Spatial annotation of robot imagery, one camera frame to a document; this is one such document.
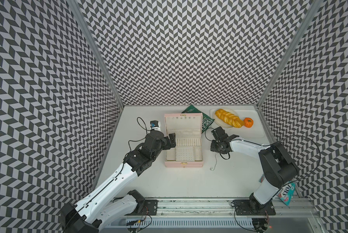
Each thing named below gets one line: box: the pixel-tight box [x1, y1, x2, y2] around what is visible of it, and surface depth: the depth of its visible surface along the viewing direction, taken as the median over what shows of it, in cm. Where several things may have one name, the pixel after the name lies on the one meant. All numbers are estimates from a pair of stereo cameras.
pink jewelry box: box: [164, 112, 204, 168], surface depth 88 cm
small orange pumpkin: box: [243, 117, 254, 128], surface depth 104 cm
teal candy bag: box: [276, 181, 296, 207], surface depth 78 cm
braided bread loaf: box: [214, 108, 245, 129], surface depth 105 cm
